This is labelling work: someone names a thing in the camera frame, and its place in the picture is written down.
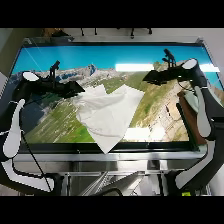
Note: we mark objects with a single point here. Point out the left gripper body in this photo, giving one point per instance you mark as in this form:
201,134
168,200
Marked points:
55,87

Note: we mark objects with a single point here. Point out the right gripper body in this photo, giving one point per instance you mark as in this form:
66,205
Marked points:
165,76

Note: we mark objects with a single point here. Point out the white T-shirt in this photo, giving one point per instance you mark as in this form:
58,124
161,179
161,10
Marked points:
108,115

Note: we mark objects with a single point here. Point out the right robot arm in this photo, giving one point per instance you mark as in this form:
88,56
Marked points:
204,116

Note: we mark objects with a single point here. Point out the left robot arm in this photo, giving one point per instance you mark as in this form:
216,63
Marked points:
14,133

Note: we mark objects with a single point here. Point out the pale green garment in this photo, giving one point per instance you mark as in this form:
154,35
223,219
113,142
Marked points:
192,100

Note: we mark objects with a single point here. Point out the brown garment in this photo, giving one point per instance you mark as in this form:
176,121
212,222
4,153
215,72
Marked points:
190,120

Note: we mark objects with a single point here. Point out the black chair base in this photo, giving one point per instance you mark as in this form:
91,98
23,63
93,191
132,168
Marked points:
141,31

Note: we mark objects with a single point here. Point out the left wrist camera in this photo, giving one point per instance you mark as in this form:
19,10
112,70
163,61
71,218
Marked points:
54,70

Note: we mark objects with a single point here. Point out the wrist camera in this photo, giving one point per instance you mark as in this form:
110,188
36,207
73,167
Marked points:
169,58
54,70

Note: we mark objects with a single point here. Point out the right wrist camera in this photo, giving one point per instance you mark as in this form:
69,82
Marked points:
169,58

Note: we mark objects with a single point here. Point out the silver frame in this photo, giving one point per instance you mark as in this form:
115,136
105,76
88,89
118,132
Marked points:
100,158

